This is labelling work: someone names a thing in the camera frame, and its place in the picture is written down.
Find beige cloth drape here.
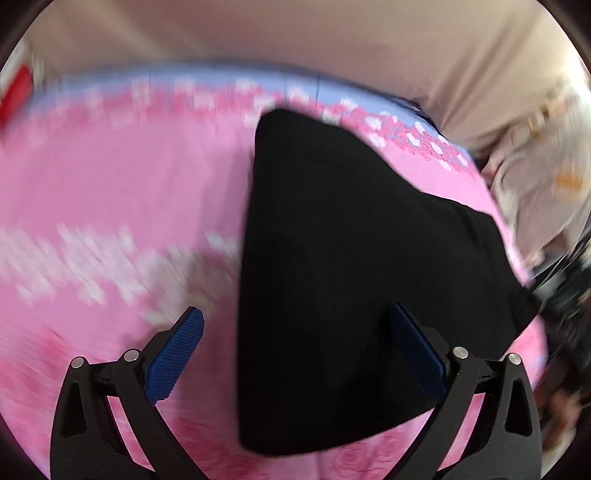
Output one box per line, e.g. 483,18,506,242
28,0,583,153

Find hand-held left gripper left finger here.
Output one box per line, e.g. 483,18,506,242
50,307,208,480

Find pink rose bedsheet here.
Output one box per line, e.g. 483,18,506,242
0,62,550,480

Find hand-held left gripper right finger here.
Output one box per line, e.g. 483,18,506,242
389,303,543,480

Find pale floral blanket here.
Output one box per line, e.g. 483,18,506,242
482,83,591,273

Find black pants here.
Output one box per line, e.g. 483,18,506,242
236,107,542,457

